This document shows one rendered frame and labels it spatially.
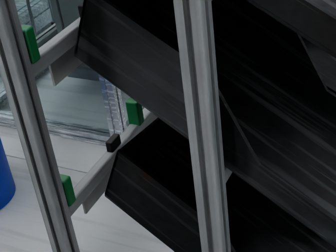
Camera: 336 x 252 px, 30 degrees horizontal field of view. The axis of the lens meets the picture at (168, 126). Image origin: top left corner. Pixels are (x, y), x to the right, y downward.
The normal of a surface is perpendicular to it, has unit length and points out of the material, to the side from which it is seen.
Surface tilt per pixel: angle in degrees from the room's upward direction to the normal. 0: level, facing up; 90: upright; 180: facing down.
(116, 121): 90
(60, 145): 0
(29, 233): 0
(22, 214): 0
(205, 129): 90
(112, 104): 90
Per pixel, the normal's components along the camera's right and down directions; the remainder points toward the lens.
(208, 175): -0.43, 0.54
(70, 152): -0.11, -0.83
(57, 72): 0.90, 0.15
